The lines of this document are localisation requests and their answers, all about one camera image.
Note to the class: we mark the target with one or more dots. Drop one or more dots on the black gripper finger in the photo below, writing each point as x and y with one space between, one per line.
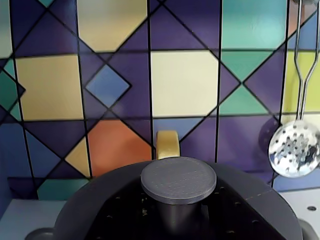
125 220
232 220

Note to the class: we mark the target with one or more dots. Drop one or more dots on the gray lid with knob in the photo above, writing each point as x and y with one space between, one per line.
178 180

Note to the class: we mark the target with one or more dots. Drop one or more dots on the gold faucet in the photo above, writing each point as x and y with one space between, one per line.
167 145

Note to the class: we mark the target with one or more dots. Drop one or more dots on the steel skimmer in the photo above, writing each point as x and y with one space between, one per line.
292 155

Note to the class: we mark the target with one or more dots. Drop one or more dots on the blue toy kitchen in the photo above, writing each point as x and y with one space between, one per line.
182 82

